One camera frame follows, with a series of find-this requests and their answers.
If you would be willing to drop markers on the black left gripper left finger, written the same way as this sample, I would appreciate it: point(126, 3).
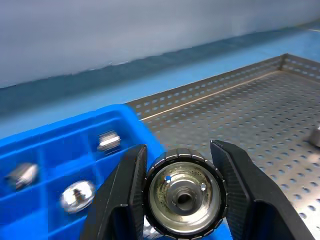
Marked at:
point(117, 200)

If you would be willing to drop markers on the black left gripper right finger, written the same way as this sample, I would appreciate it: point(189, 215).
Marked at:
point(247, 195)

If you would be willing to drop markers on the silver metal roller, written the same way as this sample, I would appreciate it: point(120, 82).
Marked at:
point(22, 175)
point(315, 136)
point(108, 141)
point(77, 196)
point(184, 195)

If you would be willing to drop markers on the blue plastic compartment tray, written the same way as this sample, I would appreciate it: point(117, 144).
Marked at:
point(60, 175)

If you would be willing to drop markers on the perforated steel tray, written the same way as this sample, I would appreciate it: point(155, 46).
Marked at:
point(237, 120)

